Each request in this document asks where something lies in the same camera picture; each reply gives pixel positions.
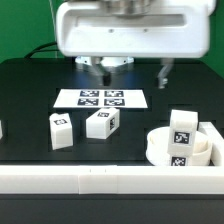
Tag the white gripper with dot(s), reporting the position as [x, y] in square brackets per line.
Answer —
[135, 28]

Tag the white round stool seat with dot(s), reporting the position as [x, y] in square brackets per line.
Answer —
[157, 150]

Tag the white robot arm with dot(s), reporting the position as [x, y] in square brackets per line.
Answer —
[106, 62]

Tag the white marker sheet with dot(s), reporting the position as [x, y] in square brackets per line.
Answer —
[99, 98]

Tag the white front fence bar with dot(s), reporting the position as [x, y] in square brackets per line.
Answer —
[36, 179]

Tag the white block at left edge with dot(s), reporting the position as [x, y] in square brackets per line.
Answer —
[1, 133]

